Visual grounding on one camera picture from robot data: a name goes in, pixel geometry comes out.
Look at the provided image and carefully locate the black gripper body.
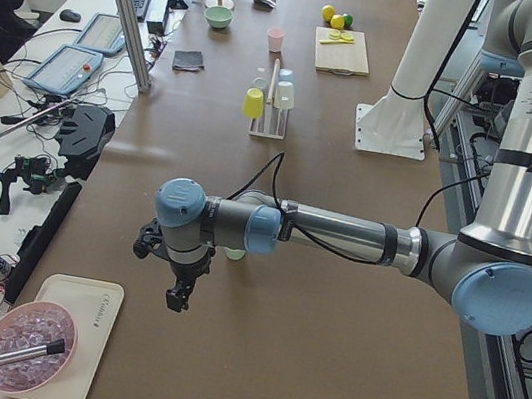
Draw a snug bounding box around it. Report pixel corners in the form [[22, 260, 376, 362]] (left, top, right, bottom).
[[132, 219, 215, 294]]

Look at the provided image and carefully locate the mint green cup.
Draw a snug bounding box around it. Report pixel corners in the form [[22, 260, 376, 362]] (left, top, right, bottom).
[[223, 247, 246, 261]]

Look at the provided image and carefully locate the pink cup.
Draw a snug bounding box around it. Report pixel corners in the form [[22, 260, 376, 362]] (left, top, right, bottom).
[[266, 27, 285, 53]]

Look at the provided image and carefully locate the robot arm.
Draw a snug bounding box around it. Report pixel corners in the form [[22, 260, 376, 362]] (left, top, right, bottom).
[[133, 0, 532, 336]]

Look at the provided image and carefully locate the yellow cup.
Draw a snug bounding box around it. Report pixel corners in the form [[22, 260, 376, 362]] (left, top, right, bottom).
[[242, 87, 265, 119]]

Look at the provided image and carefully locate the grey cup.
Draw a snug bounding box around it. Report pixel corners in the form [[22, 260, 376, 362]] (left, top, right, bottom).
[[251, 77, 269, 93]]

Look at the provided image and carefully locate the cream white cup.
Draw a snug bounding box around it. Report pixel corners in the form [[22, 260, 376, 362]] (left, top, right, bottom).
[[273, 80, 295, 110]]

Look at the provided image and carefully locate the light blue cup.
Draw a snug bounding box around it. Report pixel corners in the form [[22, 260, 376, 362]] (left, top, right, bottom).
[[278, 68, 295, 83]]

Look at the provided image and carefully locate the cream plastic tray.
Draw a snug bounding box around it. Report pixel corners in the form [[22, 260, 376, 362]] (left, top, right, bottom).
[[0, 274, 125, 399]]

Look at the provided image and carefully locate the black flat bar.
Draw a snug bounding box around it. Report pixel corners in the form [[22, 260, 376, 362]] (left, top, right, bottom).
[[4, 182, 83, 305]]

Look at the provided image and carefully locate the black perforated device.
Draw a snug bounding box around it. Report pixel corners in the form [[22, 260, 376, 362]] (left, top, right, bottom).
[[55, 104, 116, 180]]

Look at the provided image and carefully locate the metal rod with black tip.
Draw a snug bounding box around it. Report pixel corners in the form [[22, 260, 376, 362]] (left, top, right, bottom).
[[0, 338, 66, 367]]

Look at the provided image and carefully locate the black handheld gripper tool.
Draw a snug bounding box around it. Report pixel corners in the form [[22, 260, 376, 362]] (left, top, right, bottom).
[[0, 155, 68, 216]]

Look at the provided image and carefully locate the pink bowl of ice cubes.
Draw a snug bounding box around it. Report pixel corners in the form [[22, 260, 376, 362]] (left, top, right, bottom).
[[0, 293, 84, 399]]

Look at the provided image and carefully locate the grey folded cloth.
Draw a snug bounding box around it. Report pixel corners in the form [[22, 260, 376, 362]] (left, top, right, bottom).
[[171, 50, 204, 72]]

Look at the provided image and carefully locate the near blue teach pendant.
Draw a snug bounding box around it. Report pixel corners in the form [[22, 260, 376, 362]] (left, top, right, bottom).
[[22, 45, 104, 96]]

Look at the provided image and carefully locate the blue teach pendant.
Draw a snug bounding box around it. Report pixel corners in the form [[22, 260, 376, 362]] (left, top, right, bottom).
[[73, 13, 126, 57], [22, 45, 104, 96]]

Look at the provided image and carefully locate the far blue teach pendant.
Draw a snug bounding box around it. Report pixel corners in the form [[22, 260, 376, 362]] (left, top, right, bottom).
[[73, 13, 126, 57]]

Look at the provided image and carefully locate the mint green bowl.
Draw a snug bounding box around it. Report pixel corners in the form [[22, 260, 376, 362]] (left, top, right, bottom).
[[204, 5, 234, 30]]

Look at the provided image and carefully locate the black computer mouse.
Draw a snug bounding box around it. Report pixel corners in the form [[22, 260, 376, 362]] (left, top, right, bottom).
[[59, 8, 82, 23]]

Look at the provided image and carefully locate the yellow plastic knife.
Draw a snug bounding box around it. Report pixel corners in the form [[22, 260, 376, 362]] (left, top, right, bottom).
[[319, 38, 354, 45]]

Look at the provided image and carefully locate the wooden cutting board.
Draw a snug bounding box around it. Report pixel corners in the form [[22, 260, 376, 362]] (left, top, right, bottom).
[[314, 26, 370, 77]]

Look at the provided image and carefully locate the lemon slice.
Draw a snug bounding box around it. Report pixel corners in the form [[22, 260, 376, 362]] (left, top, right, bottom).
[[328, 30, 341, 40], [340, 32, 354, 42]]

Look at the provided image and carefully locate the yellow lemon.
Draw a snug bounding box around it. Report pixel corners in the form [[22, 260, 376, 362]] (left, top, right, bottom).
[[329, 13, 346, 30], [321, 5, 336, 22]]

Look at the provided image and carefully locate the green lime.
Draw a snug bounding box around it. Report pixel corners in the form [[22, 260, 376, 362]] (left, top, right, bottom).
[[343, 13, 354, 28]]

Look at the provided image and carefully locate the white wire cup rack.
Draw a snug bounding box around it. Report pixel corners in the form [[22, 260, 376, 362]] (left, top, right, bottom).
[[248, 57, 289, 140]]

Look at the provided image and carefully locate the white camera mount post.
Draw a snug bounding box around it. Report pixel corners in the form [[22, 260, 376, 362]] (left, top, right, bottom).
[[354, 0, 481, 160]]

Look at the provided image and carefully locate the aluminium frame post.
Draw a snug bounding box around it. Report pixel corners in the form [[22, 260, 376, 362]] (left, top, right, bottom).
[[115, 0, 151, 94]]

